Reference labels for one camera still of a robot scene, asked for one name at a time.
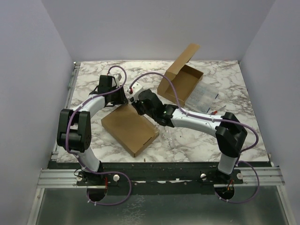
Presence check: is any taped brown cardboard box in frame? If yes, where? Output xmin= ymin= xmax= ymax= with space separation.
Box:
xmin=101 ymin=104 xmax=159 ymax=158

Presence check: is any brown cardboard express box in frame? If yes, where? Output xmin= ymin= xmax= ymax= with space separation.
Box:
xmin=157 ymin=43 xmax=203 ymax=107

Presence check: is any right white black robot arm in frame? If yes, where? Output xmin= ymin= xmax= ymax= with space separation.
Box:
xmin=128 ymin=88 xmax=248 ymax=183

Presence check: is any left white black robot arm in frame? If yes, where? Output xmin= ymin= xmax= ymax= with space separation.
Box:
xmin=57 ymin=74 xmax=128 ymax=185

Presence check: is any clear plastic wrap piece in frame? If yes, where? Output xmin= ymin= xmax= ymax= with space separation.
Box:
xmin=162 ymin=127 xmax=180 ymax=150

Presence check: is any clear plastic container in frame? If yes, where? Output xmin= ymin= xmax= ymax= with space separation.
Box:
xmin=185 ymin=82 xmax=218 ymax=114

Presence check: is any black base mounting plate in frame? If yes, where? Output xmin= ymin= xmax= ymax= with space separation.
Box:
xmin=77 ymin=162 xmax=243 ymax=195

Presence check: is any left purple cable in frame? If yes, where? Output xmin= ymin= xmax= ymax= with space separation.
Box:
xmin=65 ymin=65 xmax=132 ymax=207

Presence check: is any purple cable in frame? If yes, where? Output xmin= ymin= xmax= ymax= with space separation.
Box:
xmin=65 ymin=65 xmax=132 ymax=207
xmin=129 ymin=72 xmax=260 ymax=203

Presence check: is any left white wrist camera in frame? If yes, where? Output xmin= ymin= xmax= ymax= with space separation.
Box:
xmin=107 ymin=73 xmax=122 ymax=89

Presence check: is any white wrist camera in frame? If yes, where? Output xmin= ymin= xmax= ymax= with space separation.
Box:
xmin=107 ymin=73 xmax=122 ymax=89
xmin=127 ymin=82 xmax=144 ymax=102

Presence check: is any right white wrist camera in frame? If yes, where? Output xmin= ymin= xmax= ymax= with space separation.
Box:
xmin=127 ymin=82 xmax=144 ymax=102

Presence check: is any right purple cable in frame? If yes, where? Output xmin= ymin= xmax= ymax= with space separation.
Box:
xmin=129 ymin=72 xmax=260 ymax=203

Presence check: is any aluminium frame rail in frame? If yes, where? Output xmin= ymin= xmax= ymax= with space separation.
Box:
xmin=37 ymin=167 xmax=285 ymax=188

